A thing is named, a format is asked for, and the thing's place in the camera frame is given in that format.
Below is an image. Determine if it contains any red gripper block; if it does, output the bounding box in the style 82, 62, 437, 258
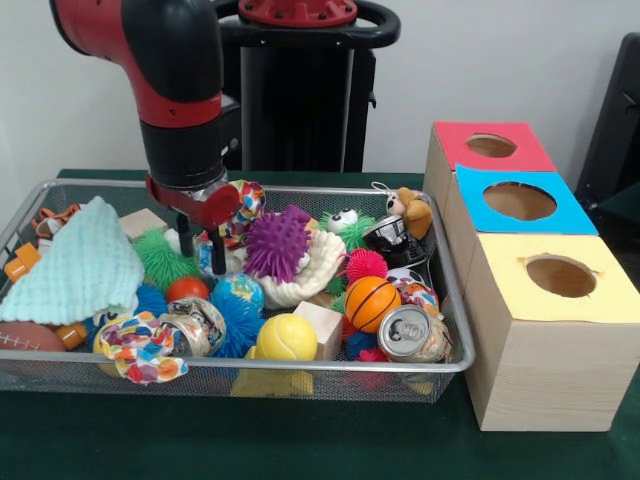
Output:
146, 174, 243, 277

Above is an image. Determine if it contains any clear plastic packet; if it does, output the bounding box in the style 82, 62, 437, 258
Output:
194, 238, 247, 279

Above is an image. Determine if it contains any colourful polka dot cloth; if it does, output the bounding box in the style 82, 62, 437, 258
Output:
224, 179, 268, 249

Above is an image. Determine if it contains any mint green knitted cloth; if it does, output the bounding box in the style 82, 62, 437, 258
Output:
0, 195, 145, 326

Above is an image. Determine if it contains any clear mesh bin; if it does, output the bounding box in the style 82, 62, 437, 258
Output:
0, 178, 476, 404

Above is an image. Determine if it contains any wooden box with three holes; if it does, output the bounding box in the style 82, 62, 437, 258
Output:
422, 121, 640, 433

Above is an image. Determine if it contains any green fuzzy toy with eyes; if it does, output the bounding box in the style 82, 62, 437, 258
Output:
132, 228, 197, 293

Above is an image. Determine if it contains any purple spiky ball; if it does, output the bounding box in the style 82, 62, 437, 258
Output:
243, 203, 314, 282

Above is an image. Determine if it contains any yellow tennis ball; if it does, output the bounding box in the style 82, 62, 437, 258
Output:
256, 313, 319, 363

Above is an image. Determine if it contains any orange plastic building block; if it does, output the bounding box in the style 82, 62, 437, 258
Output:
3, 243, 89, 351

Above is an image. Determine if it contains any small orange basketball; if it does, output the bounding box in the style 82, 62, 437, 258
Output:
344, 276, 402, 334

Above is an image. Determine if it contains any small brown football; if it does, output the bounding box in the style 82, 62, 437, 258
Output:
0, 321, 66, 353

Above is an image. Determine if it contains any dark green table cloth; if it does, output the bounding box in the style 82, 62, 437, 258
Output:
0, 168, 640, 480

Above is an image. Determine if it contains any silver drink can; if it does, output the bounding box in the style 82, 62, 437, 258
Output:
378, 305, 452, 364

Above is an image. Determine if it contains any black office chair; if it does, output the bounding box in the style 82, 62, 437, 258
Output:
575, 33, 640, 226

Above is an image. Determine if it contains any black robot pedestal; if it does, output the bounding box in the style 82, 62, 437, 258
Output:
215, 0, 401, 173

